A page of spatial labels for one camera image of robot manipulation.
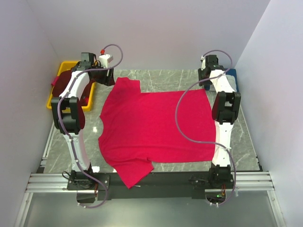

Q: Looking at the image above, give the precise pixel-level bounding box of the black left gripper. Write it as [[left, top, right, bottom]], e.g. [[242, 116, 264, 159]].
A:
[[92, 63, 115, 87]]

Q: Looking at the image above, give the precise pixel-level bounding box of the bright red t-shirt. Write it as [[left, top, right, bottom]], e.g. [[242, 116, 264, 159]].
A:
[[98, 78, 216, 188]]

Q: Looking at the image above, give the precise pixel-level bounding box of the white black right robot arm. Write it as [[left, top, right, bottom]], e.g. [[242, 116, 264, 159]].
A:
[[198, 54, 241, 189]]

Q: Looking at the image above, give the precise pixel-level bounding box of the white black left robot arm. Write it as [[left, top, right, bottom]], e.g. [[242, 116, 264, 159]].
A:
[[51, 50, 115, 190]]

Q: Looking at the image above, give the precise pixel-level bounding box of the folded blue printed t-shirt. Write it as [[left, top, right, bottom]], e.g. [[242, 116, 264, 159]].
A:
[[226, 69, 239, 92]]

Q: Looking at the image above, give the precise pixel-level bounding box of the dark maroon t-shirt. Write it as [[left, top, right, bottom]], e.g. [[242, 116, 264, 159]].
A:
[[52, 70, 95, 111]]

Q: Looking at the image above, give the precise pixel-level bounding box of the yellow plastic bin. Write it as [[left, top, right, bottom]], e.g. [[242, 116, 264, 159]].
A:
[[46, 61, 96, 112]]

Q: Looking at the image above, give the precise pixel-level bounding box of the pink garment in bin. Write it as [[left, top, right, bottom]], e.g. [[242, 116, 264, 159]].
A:
[[51, 76, 59, 87]]

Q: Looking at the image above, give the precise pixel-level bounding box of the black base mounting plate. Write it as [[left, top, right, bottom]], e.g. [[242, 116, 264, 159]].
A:
[[62, 167, 236, 203]]

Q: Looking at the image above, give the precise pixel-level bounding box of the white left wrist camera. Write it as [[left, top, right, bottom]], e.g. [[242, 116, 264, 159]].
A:
[[98, 54, 113, 68]]

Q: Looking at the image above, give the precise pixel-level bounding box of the aluminium frame rail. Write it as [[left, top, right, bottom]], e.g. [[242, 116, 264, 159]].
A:
[[25, 172, 275, 193]]

